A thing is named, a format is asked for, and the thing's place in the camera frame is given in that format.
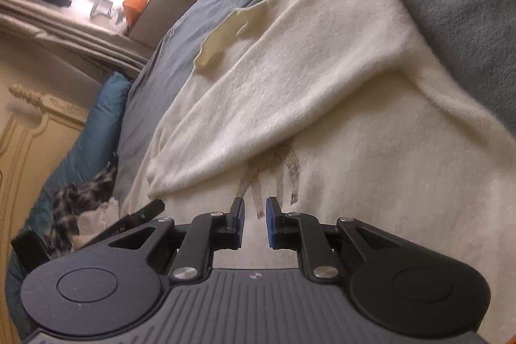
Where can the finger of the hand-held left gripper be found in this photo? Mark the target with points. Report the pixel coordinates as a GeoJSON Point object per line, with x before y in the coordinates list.
{"type": "Point", "coordinates": [151, 209]}

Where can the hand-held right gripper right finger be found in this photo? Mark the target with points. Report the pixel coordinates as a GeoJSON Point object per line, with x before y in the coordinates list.
{"type": "Point", "coordinates": [270, 225]}

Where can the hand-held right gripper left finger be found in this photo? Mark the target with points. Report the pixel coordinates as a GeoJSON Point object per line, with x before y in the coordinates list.
{"type": "Point", "coordinates": [241, 223]}

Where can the cream knit sweater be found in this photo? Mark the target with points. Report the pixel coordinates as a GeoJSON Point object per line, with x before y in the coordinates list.
{"type": "Point", "coordinates": [322, 86]}

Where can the white crumpled garment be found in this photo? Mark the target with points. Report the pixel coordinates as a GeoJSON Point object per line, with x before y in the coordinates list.
{"type": "Point", "coordinates": [94, 219]}

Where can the black and white plaid shirt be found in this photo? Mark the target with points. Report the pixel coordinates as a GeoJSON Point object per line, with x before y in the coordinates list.
{"type": "Point", "coordinates": [76, 199]}

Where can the teal pillow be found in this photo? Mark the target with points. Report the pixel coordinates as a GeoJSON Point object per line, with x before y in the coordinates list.
{"type": "Point", "coordinates": [100, 118]}

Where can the cream carved headboard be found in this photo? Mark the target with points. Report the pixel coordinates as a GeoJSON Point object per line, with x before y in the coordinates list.
{"type": "Point", "coordinates": [28, 134]}

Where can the beige curtain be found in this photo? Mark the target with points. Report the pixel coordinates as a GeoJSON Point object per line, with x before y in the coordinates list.
{"type": "Point", "coordinates": [60, 29]}

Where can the orange object on windowsill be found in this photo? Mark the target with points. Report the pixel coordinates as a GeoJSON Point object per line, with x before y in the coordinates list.
{"type": "Point", "coordinates": [135, 3]}

